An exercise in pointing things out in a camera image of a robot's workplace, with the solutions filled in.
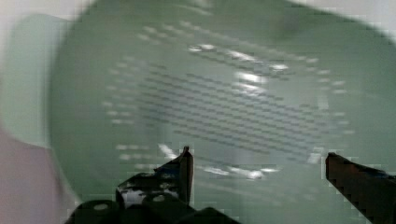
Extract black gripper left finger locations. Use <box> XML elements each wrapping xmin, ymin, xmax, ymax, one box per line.
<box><xmin>64</xmin><ymin>147</ymin><xmax>240</xmax><ymax>224</ymax></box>

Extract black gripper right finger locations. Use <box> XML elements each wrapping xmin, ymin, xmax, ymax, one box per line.
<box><xmin>325</xmin><ymin>152</ymin><xmax>396</xmax><ymax>224</ymax></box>

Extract mint green plastic strainer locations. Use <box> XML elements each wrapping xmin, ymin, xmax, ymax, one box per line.
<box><xmin>0</xmin><ymin>0</ymin><xmax>396</xmax><ymax>224</ymax></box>

